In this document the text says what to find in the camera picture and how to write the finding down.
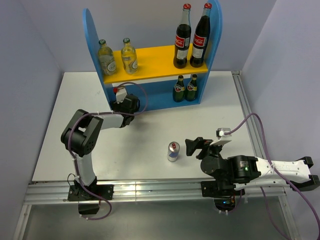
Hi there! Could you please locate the Red Bull can right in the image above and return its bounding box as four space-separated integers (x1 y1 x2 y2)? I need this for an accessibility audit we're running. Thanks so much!
167 141 180 162

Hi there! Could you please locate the green Perrier bottle left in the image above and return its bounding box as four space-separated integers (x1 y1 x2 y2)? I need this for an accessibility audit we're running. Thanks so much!
172 75 185 103

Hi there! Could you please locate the green perrier bottle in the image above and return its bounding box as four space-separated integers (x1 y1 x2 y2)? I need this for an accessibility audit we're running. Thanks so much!
172 75 185 103
185 74 198 102

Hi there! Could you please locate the clear water bottle front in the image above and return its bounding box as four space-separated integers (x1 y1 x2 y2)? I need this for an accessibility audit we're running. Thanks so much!
97 39 117 76

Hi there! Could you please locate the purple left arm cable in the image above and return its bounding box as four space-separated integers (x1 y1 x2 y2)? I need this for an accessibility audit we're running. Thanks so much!
67 82 149 221

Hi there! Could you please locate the tall Coca-Cola bottle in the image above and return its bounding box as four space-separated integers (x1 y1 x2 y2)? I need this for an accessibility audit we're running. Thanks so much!
190 2 212 68

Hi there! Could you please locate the aluminium frame rail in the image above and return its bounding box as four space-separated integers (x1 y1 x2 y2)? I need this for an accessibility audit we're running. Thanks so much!
13 71 301 240

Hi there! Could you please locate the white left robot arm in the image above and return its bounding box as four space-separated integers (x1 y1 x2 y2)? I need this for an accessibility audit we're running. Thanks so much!
60 94 140 202

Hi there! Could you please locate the green Perrier bottle right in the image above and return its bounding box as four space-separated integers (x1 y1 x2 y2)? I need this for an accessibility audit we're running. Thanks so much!
185 74 198 102

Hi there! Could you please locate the clear water bottle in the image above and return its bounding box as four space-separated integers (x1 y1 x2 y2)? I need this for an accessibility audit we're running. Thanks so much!
97 39 117 76
121 38 138 74

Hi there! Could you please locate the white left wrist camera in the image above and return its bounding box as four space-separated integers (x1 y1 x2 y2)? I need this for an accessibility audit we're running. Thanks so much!
113 86 128 104

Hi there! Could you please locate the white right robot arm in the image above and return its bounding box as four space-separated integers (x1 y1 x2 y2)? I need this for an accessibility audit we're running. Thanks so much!
185 136 320 198

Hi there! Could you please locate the blue and yellow shelf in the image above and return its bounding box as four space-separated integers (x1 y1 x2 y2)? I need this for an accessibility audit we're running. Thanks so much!
82 0 223 111

